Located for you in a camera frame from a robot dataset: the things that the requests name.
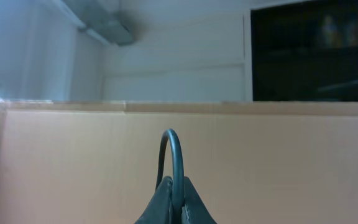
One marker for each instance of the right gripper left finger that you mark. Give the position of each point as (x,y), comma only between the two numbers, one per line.
(159,209)

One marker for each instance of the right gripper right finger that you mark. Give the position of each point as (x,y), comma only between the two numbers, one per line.
(194,211)

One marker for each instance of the dark window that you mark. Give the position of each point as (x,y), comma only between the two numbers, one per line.
(305,51)

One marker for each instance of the cardboard barrier wall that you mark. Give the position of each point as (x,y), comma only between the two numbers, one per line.
(101,162)

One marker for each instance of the grey ceiling duct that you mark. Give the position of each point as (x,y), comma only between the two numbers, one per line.
(92,18)

